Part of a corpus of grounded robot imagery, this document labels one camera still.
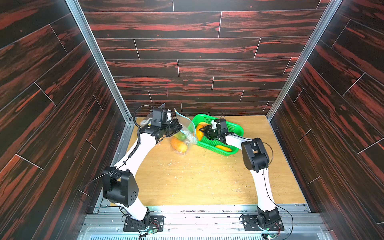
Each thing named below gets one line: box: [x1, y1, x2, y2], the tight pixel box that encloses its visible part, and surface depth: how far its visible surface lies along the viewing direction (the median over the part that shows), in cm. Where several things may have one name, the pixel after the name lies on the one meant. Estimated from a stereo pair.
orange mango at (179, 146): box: [171, 137, 188, 154], surface depth 98 cm
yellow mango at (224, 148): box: [216, 145, 232, 152], surface depth 98 cm
